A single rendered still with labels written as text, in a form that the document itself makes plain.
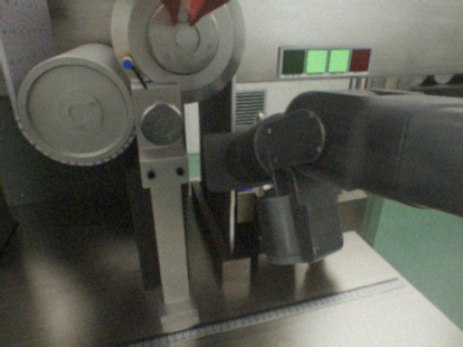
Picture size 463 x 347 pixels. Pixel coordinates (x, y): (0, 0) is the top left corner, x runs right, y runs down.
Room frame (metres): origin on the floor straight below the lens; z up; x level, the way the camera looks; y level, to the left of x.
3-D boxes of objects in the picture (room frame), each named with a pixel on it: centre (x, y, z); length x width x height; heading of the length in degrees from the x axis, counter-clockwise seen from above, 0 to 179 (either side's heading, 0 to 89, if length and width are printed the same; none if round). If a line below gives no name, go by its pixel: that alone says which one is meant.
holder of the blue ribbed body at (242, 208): (0.52, 0.00, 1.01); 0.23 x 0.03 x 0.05; 16
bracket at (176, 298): (0.33, 0.07, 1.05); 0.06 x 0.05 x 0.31; 16
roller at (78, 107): (0.46, 0.20, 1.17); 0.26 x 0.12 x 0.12; 16
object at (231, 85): (0.51, 0.03, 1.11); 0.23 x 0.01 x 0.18; 16
